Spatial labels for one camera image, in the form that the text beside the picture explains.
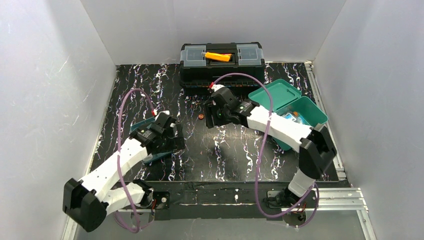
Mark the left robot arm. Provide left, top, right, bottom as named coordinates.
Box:
left=62, top=111, right=185, bottom=232

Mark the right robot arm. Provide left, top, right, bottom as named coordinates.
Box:
left=204, top=84, right=337, bottom=205

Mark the green medicine box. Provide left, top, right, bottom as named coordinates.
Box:
left=248, top=78, right=329, bottom=151

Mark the black toolbox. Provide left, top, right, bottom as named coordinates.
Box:
left=179, top=42, right=266, bottom=89

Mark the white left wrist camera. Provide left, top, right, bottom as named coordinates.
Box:
left=161, top=110, right=178, bottom=129

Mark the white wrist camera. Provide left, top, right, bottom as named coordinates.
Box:
left=208, top=83, right=228, bottom=96
left=161, top=110, right=178, bottom=129

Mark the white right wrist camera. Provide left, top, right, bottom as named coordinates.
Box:
left=208, top=83, right=228, bottom=96

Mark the orange toolbox handle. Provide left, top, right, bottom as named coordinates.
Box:
left=203, top=52, right=232, bottom=62

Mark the aluminium rail frame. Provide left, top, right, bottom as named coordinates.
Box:
left=62, top=61, right=379, bottom=240

